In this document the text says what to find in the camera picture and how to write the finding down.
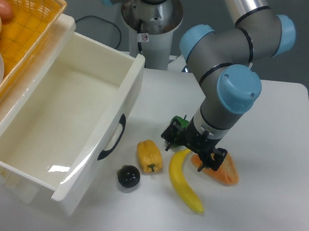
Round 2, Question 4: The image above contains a white plastic drawer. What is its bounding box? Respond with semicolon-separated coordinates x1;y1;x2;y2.
0;32;145;215

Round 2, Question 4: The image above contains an orange carrot piece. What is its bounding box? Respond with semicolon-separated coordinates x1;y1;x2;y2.
201;153;239;186

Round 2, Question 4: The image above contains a black cable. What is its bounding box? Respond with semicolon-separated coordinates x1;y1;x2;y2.
72;12;125;51

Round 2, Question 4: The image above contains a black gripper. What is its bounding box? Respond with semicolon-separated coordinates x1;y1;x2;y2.
161;119;228;172

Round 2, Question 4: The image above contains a green pepper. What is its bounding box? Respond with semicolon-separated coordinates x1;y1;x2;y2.
169;115;189;148

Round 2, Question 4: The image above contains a pink round fruit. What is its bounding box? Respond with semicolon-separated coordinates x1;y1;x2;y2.
0;0;14;21

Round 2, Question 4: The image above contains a yellow banana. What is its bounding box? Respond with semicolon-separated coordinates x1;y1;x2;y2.
168;149;204;214

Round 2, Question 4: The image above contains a dark purple mangosteen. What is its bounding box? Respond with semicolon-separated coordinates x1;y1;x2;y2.
117;165;141;188

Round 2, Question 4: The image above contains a yellow bell pepper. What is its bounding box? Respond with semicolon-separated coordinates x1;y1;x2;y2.
136;140;163;174

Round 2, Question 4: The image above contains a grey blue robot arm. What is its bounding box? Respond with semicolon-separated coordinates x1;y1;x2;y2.
102;0;296;171

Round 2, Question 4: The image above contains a yellow woven basket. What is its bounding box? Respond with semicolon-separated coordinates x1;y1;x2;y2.
0;0;67;100

